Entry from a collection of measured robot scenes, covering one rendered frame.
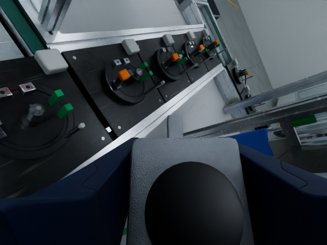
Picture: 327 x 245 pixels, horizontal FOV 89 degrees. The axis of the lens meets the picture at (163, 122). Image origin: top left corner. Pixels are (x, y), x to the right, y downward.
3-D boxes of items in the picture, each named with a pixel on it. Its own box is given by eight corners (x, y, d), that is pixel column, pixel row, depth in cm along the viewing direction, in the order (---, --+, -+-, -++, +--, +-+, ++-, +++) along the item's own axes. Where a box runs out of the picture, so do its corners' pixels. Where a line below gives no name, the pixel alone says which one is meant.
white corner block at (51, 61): (44, 79, 36) (48, 70, 33) (31, 60, 35) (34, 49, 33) (64, 74, 40) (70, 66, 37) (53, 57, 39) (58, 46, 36)
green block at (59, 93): (50, 106, 32) (58, 96, 29) (46, 101, 32) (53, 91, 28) (57, 104, 33) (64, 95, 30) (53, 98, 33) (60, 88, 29)
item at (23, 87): (23, 96, 29) (24, 92, 28) (17, 88, 29) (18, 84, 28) (35, 92, 31) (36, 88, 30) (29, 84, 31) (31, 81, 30)
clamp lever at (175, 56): (164, 68, 61) (175, 60, 54) (161, 63, 61) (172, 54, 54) (171, 64, 62) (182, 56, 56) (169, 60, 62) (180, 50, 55)
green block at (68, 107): (59, 118, 32) (67, 111, 29) (56, 113, 32) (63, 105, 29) (65, 116, 33) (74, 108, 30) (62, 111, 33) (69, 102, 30)
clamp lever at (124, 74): (116, 88, 43) (123, 79, 36) (112, 81, 43) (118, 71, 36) (127, 82, 45) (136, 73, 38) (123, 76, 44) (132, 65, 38)
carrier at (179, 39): (189, 85, 80) (212, 73, 71) (164, 38, 75) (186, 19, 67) (205, 73, 97) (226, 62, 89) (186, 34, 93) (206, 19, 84)
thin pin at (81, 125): (65, 138, 32) (81, 128, 27) (63, 135, 32) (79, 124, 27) (69, 136, 33) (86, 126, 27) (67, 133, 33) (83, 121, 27)
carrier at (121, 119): (114, 139, 44) (143, 128, 36) (59, 56, 40) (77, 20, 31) (161, 105, 61) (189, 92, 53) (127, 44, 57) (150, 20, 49)
